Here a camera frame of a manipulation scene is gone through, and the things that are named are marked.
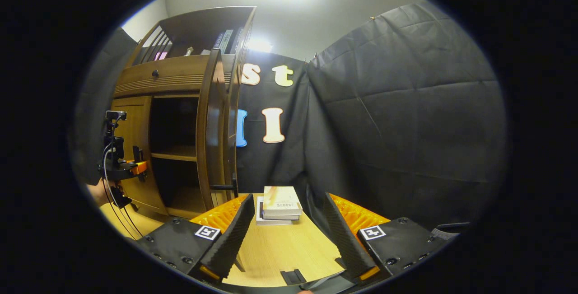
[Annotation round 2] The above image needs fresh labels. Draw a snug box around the black backdrop cloth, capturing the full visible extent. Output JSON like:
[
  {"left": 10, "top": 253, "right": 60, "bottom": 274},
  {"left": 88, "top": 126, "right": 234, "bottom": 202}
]
[{"left": 72, "top": 0, "right": 508, "bottom": 236}]

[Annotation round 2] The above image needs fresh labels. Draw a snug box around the wooden cabinet door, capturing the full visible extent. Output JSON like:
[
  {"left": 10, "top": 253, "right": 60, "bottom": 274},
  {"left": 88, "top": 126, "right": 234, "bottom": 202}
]
[
  {"left": 111, "top": 96, "right": 170, "bottom": 215},
  {"left": 196, "top": 48, "right": 238, "bottom": 212}
]

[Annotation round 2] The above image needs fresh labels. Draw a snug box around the black clip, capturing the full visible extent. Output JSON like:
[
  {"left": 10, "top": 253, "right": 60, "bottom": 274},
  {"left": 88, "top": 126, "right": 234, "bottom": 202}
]
[{"left": 280, "top": 269, "right": 307, "bottom": 286}]

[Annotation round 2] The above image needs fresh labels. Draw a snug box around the wooden double-door shoe cabinet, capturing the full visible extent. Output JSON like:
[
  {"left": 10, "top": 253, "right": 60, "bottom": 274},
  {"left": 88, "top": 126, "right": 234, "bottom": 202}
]
[{"left": 111, "top": 6, "right": 257, "bottom": 220}]

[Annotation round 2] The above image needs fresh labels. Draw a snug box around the dark-edged flat book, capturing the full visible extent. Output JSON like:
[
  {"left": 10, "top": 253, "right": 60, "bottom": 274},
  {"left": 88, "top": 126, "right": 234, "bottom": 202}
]
[{"left": 260, "top": 202, "right": 301, "bottom": 221}]

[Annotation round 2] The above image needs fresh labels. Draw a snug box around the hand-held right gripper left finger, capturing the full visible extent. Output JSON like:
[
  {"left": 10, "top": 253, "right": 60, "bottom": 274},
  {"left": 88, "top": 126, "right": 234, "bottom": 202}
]
[{"left": 135, "top": 193, "right": 256, "bottom": 282}]

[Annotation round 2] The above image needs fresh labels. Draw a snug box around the dark upright book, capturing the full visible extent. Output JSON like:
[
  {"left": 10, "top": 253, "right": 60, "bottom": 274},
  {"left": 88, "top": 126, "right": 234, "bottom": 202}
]
[{"left": 231, "top": 28, "right": 245, "bottom": 55}]

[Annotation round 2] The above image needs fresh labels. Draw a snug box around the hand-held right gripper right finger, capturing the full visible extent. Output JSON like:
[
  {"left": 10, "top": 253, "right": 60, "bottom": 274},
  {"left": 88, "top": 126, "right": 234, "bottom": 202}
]
[{"left": 323, "top": 192, "right": 459, "bottom": 281}]

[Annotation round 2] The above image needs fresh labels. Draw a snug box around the ceiling light panel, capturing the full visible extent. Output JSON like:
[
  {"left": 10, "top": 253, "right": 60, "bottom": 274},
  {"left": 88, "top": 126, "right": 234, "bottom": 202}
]
[{"left": 247, "top": 37, "right": 274, "bottom": 53}]

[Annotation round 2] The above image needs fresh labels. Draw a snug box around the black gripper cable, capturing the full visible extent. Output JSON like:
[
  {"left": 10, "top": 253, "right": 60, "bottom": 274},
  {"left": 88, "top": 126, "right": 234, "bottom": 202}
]
[{"left": 102, "top": 145, "right": 145, "bottom": 240}]

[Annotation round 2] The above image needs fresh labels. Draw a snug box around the white flat book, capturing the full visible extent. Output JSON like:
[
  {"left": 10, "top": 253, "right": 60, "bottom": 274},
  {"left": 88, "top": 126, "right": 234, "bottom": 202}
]
[{"left": 256, "top": 196, "right": 294, "bottom": 226}]

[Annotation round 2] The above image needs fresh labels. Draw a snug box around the dark strap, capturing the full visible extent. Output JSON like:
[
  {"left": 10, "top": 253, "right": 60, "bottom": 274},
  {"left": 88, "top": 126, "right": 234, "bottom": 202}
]
[{"left": 430, "top": 222, "right": 471, "bottom": 241}]

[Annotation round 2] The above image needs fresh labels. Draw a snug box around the wooden drawer with black knob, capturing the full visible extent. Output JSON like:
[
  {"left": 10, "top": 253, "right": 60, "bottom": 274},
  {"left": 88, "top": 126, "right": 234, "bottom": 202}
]
[{"left": 113, "top": 55, "right": 235, "bottom": 99}]

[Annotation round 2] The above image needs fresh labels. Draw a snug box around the beige cover book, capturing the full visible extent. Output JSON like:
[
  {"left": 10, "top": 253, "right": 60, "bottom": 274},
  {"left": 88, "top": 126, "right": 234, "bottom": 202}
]
[{"left": 263, "top": 186, "right": 303, "bottom": 216}]

